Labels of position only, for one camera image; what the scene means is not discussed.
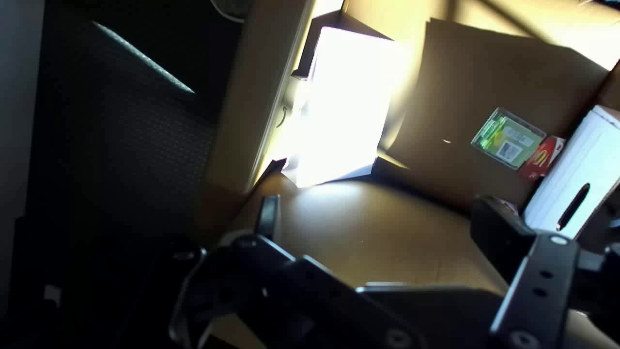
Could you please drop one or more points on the brown cardboard box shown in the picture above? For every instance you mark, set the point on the brown cardboard box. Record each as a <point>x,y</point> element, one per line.
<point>410,220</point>

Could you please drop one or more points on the red fast food packet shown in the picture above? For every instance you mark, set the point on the red fast food packet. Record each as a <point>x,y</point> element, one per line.
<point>543,158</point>

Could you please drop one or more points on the green white shipping label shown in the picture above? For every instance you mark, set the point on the green white shipping label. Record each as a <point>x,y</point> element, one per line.
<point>508,139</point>

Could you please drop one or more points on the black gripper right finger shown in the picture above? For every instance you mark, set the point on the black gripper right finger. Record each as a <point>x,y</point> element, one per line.
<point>539,273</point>

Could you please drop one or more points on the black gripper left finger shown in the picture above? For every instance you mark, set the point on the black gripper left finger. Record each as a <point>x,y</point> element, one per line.
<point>286,302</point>

